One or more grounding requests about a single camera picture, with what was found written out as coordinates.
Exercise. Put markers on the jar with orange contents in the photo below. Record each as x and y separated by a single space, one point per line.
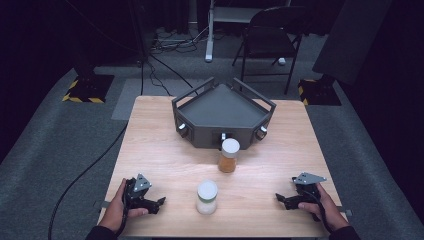
228 160

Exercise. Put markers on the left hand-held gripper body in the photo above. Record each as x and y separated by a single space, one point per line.
138 190

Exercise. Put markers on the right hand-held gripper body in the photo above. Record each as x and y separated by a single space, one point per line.
308 191

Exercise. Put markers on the dark tilted panel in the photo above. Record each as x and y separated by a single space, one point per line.
350 36

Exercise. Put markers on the black tripod stand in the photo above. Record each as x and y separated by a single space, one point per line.
141 33

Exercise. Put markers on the jar with white contents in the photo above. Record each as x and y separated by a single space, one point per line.
206 198

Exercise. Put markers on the dark grey corner rack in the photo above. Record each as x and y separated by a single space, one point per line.
220 110

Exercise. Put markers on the black folding chair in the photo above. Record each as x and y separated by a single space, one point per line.
270 40

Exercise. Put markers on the person's left hand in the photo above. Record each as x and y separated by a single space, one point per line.
115 213

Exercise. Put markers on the black yellow-striped stand base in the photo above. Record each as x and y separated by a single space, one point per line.
90 88
320 93

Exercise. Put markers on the metal table bracket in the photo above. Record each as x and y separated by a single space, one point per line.
101 204
345 211

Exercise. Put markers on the person's right hand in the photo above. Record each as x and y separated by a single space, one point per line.
328 210

